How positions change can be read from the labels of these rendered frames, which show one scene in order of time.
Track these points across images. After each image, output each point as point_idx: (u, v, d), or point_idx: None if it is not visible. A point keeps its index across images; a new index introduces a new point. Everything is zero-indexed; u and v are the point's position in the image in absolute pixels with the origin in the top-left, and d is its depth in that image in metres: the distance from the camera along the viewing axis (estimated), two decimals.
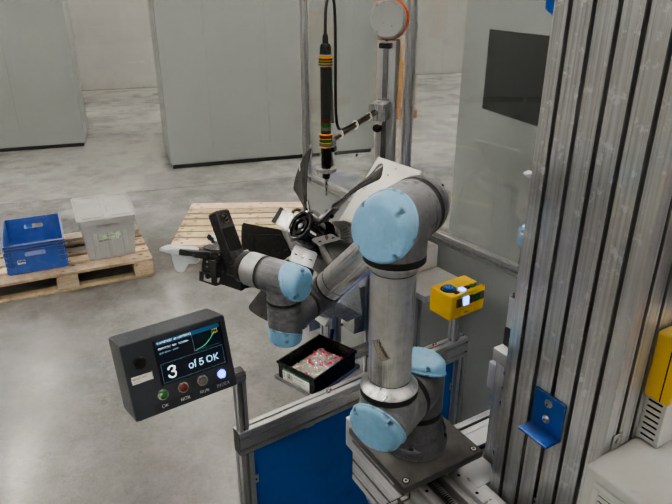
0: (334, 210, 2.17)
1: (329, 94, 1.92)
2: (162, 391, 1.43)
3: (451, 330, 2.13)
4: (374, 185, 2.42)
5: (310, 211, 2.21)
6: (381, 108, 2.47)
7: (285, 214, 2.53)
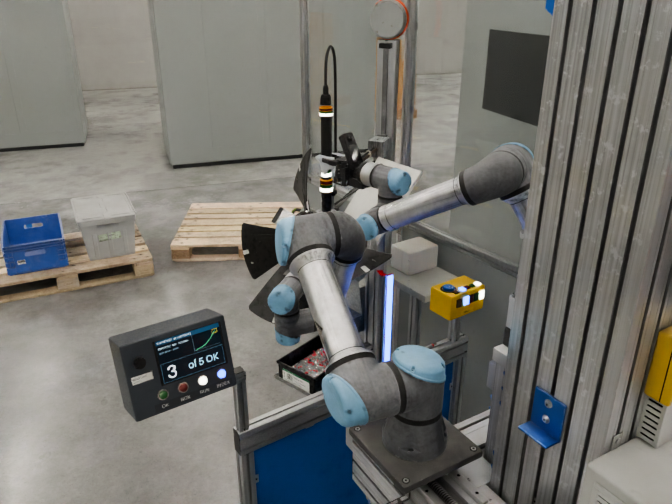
0: (334, 210, 2.17)
1: (329, 142, 1.98)
2: (162, 391, 1.43)
3: (451, 330, 2.13)
4: None
5: (310, 211, 2.21)
6: (380, 145, 2.53)
7: (285, 214, 2.53)
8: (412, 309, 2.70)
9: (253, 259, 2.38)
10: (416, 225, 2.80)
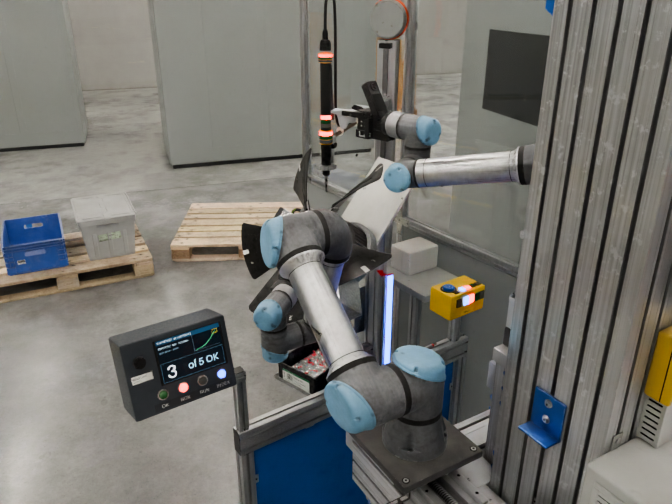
0: (334, 210, 2.17)
1: (329, 90, 1.91)
2: (162, 391, 1.43)
3: (451, 330, 2.13)
4: (374, 185, 2.42)
5: (310, 211, 2.21)
6: None
7: (285, 214, 2.53)
8: (412, 309, 2.70)
9: (253, 259, 2.38)
10: (416, 225, 2.80)
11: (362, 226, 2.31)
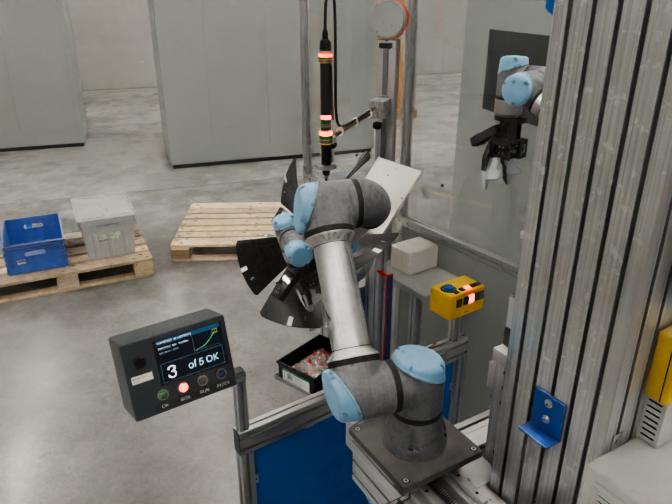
0: None
1: (329, 90, 1.91)
2: (162, 391, 1.43)
3: (451, 330, 2.13)
4: None
5: None
6: (381, 105, 2.47)
7: None
8: (412, 309, 2.70)
9: (286, 191, 2.43)
10: (416, 225, 2.80)
11: None
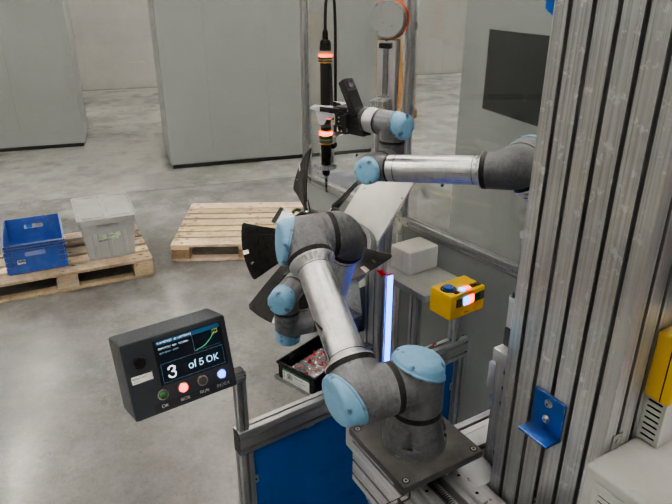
0: None
1: (329, 90, 1.91)
2: (162, 391, 1.43)
3: (451, 330, 2.13)
4: (374, 185, 2.42)
5: None
6: (381, 105, 2.47)
7: (285, 214, 2.53)
8: (412, 309, 2.70)
9: (298, 179, 2.41)
10: (416, 225, 2.80)
11: (362, 226, 2.31)
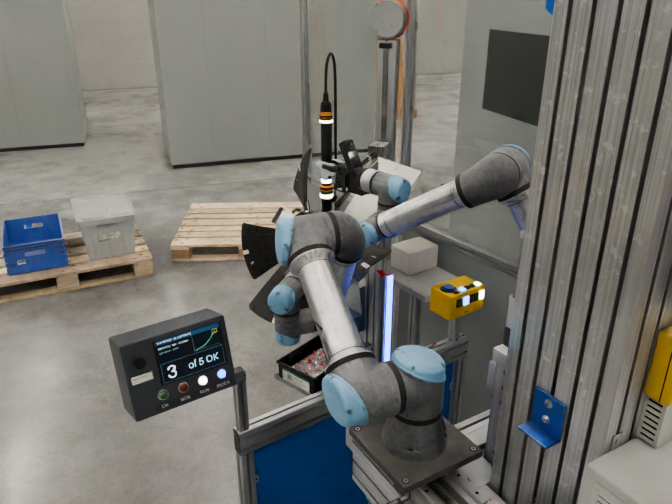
0: None
1: (329, 148, 1.99)
2: (162, 391, 1.43)
3: (451, 330, 2.13)
4: None
5: None
6: (380, 150, 2.54)
7: (285, 214, 2.53)
8: (412, 309, 2.70)
9: (298, 179, 2.41)
10: (416, 225, 2.80)
11: None
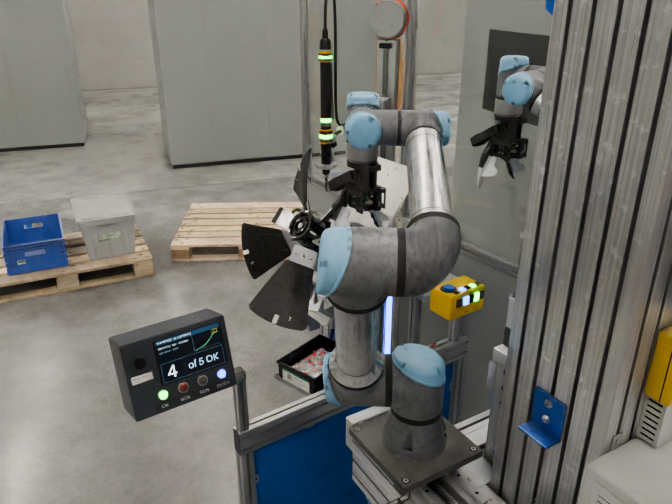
0: None
1: (329, 89, 1.91)
2: (162, 391, 1.43)
3: (451, 330, 2.13)
4: None
5: (322, 220, 2.14)
6: (381, 104, 2.47)
7: (285, 214, 2.53)
8: (412, 309, 2.70)
9: (298, 179, 2.41)
10: None
11: (362, 226, 2.31)
